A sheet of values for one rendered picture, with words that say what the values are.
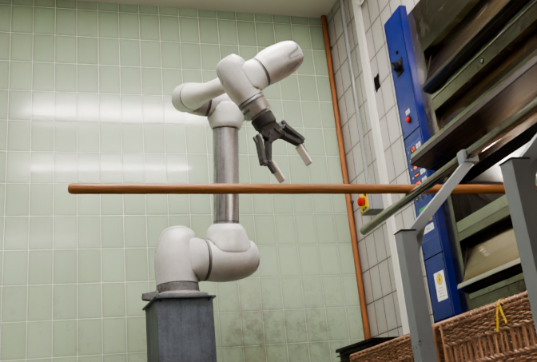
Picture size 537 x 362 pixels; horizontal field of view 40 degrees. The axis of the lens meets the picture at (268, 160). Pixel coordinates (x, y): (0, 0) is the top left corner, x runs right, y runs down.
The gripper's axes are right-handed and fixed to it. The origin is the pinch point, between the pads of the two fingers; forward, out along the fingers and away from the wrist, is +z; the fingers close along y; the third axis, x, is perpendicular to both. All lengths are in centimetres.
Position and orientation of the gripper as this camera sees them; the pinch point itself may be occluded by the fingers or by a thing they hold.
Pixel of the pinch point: (294, 169)
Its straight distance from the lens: 234.9
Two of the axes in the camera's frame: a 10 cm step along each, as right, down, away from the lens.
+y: -6.5, 3.9, -6.6
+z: 5.4, 8.4, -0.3
